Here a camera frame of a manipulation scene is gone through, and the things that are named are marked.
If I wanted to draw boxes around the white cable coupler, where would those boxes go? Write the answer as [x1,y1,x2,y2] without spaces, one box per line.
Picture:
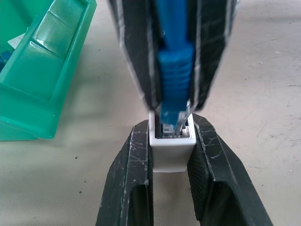
[149,110,197,174]

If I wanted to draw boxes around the blue cable in bin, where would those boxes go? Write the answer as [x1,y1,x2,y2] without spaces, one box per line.
[0,50,14,73]

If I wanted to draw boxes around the green plastic bin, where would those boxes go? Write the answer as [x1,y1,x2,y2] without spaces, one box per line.
[0,0,98,142]

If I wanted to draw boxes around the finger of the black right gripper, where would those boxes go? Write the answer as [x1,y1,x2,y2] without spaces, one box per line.
[188,0,239,113]
[107,0,163,112]

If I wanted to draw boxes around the blue ethernet cable plug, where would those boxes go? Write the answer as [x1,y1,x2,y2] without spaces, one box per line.
[156,0,195,136]

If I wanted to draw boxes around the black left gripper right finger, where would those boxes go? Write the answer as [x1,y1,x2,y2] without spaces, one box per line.
[186,113,275,226]

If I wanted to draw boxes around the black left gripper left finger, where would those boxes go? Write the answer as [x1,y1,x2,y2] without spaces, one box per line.
[95,119,155,226]

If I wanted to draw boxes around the white coupler in bin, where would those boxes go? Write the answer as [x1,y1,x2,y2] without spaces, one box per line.
[7,32,26,49]

